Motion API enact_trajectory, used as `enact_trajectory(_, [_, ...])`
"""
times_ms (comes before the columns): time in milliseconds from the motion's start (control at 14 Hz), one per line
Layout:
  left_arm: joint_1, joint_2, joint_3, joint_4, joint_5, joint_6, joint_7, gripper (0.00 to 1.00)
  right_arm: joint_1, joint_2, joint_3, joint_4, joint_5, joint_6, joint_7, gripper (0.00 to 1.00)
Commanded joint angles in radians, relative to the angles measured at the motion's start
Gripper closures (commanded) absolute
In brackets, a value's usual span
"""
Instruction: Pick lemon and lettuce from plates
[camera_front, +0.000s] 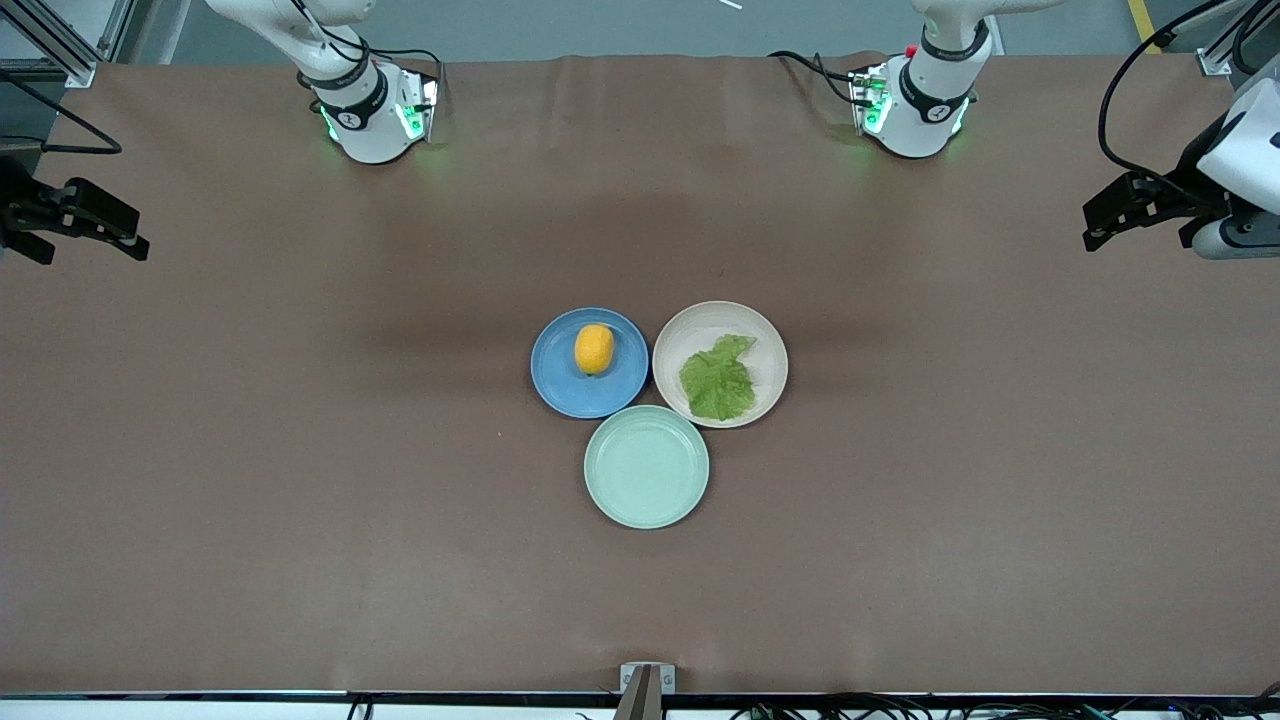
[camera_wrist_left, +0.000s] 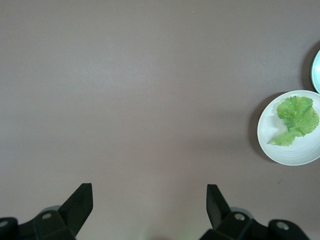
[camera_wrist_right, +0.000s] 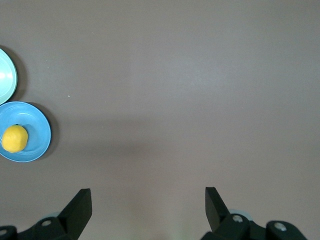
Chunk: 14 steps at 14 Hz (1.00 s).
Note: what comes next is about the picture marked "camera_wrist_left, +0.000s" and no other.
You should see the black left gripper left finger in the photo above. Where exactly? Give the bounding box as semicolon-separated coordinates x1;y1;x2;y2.
0;183;94;240

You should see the beige round plate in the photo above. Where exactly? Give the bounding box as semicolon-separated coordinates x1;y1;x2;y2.
256;89;320;166

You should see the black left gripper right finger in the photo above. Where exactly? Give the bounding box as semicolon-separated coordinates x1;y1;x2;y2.
197;184;311;240

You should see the mint green round plate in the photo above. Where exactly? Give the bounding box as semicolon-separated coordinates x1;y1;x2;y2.
310;48;320;95

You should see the green lettuce leaf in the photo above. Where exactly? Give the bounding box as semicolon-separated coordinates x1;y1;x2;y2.
266;95;320;148

